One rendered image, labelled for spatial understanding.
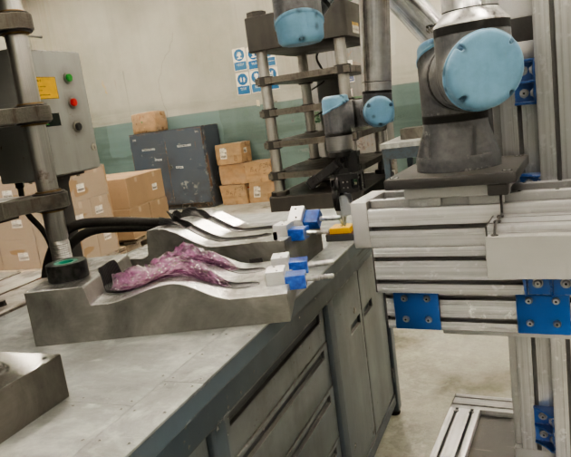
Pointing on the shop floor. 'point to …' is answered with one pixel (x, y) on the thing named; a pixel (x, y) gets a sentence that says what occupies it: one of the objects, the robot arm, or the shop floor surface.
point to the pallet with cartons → (137, 200)
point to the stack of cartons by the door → (243, 174)
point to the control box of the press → (60, 96)
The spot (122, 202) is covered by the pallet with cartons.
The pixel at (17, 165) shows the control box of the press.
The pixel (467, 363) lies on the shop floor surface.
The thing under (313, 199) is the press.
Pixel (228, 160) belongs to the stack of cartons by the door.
